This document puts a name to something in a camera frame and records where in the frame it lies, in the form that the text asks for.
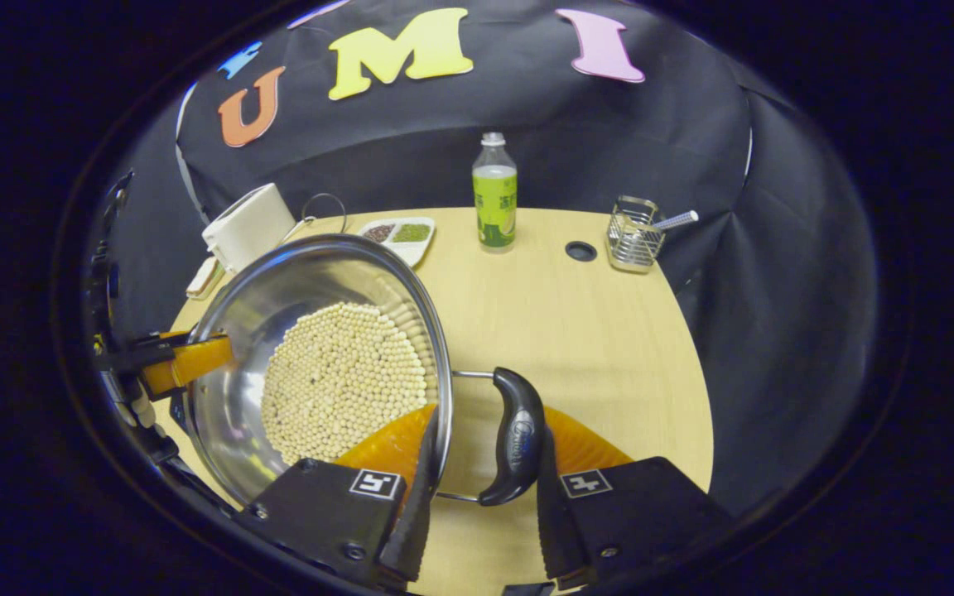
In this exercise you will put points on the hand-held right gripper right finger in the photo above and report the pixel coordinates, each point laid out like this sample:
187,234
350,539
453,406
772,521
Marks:
634,505

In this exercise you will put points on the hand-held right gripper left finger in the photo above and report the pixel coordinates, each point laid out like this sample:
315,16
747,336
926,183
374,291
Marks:
336,513

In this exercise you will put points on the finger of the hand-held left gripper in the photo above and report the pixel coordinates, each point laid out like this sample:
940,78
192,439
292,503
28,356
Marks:
195,364
142,352

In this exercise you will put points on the stainless steel pot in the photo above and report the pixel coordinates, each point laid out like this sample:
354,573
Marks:
245,331

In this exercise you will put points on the pile of soybeans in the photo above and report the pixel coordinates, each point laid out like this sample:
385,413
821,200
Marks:
344,381

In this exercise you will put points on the green plate with sandwich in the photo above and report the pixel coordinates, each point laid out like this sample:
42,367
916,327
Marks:
204,280

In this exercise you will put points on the white toaster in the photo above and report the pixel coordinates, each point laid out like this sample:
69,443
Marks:
249,228

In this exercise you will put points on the white divided bean dish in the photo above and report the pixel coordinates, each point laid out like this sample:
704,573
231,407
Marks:
398,236

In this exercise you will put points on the green drink bottle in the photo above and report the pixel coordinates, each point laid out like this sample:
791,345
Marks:
494,199

